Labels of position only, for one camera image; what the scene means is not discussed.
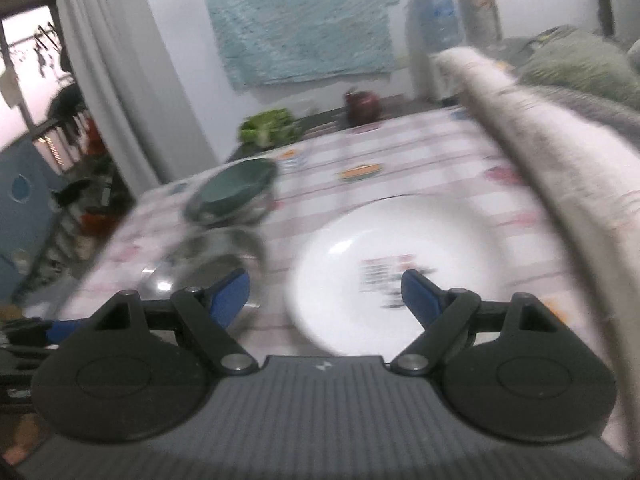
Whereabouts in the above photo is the green bowl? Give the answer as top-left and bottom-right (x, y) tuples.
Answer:
(199, 158), (279, 216)

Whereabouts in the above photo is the white plate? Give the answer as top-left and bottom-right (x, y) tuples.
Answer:
(286, 194), (571, 356)

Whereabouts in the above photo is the stainless steel bowl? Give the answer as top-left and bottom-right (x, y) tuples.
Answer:
(181, 172), (280, 227)
(136, 227), (265, 313)

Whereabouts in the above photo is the green leafy vegetable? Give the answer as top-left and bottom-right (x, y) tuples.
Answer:
(237, 108), (306, 148)

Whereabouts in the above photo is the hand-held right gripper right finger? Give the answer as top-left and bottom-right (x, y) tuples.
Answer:
(390, 268), (560, 377)

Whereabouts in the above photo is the rolled white mat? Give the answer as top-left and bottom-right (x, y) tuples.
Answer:
(459, 0), (503, 47)

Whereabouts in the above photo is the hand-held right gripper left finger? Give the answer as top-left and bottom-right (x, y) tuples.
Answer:
(95, 268), (259, 377)

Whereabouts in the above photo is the white wrapped pole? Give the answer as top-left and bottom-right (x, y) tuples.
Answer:
(435, 46), (640, 456)

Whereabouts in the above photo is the pink checked tablecloth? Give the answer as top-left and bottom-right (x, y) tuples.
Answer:
(47, 105), (626, 461)

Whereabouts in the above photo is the green blanket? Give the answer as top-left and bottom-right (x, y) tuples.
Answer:
(515, 24), (640, 111)

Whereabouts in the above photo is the light blue wall cloth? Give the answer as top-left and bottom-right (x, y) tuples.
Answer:
(200, 0), (401, 93)

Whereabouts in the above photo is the white water dispenser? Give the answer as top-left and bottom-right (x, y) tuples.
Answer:
(407, 45), (453, 106)

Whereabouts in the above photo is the blue water jug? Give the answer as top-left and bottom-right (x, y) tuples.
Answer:
(407, 0), (463, 53)

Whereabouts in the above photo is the grey curtain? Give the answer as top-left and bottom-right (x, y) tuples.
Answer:
(50, 0), (221, 198)

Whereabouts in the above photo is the cluttered shelf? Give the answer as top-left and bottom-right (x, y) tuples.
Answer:
(0, 80), (136, 306)

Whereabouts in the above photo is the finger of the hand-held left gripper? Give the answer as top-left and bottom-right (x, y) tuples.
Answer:
(42, 319), (86, 347)

